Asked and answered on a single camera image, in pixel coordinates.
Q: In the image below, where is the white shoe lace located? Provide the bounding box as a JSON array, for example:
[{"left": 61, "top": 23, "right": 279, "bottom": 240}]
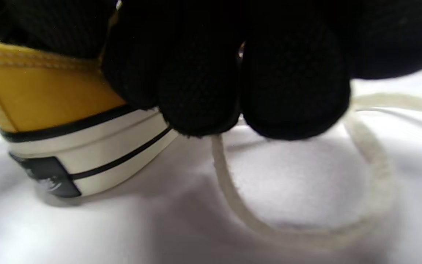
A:
[{"left": 211, "top": 93, "right": 422, "bottom": 250}]

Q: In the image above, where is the person's right hand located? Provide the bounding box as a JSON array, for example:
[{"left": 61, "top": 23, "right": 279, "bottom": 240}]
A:
[{"left": 101, "top": 0, "right": 422, "bottom": 140}]

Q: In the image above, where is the person's left hand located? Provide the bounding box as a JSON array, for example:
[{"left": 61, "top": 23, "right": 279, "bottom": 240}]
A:
[{"left": 0, "top": 0, "right": 118, "bottom": 61}]

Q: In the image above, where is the yellow canvas shoe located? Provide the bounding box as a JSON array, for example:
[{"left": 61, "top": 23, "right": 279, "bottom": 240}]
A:
[{"left": 0, "top": 37, "right": 178, "bottom": 198}]

